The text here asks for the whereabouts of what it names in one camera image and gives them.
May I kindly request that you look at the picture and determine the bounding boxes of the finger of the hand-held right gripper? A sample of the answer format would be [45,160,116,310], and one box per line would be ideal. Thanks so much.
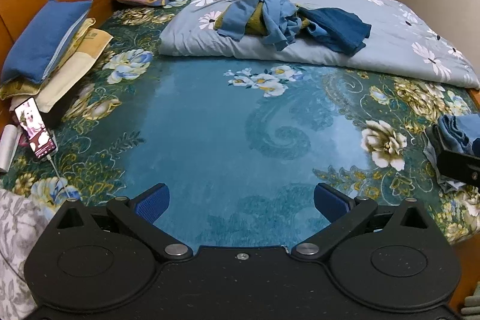
[425,124,448,156]

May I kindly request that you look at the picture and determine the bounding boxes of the grey blue floral quilt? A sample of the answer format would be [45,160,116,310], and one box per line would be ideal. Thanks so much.
[158,0,480,89]

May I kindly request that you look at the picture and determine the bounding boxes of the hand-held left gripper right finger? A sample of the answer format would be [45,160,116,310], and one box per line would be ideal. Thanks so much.
[292,183,428,261]

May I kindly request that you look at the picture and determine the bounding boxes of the grey floral fabric corner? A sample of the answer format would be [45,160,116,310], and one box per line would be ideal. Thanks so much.
[0,188,59,320]

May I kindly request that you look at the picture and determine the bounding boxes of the smartphone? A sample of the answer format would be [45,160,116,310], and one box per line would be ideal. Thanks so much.
[14,97,58,162]

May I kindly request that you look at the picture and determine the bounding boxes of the dark teal garment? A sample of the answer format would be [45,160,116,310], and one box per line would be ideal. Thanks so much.
[298,7,372,56]

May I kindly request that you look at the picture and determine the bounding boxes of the white charging cable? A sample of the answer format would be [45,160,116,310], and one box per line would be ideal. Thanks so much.
[45,154,75,200]

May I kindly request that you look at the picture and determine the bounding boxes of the light blue shirt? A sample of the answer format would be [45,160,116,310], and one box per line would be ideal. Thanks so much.
[259,0,313,51]

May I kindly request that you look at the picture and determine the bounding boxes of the light blue garment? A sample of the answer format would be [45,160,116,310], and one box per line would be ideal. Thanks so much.
[437,113,480,156]

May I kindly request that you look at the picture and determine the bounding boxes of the grey green stacked cloth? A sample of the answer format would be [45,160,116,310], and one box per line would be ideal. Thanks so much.
[462,282,480,318]

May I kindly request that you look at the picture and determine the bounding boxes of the olive green sweater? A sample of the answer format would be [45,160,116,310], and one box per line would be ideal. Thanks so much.
[217,1,313,36]

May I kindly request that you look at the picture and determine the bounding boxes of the floral teal bed sheet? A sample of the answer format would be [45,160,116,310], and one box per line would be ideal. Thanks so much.
[0,0,480,249]

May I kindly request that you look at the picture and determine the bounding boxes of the white plastic roll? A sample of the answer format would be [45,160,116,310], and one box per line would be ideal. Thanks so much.
[0,125,22,174]

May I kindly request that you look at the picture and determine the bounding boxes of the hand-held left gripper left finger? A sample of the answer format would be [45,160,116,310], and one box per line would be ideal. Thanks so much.
[56,183,194,261]

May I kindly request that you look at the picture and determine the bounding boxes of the grey white garment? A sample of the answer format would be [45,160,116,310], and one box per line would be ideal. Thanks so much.
[423,142,467,193]

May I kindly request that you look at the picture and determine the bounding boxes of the blue pillow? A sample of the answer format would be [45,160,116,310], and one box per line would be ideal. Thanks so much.
[1,0,94,84]

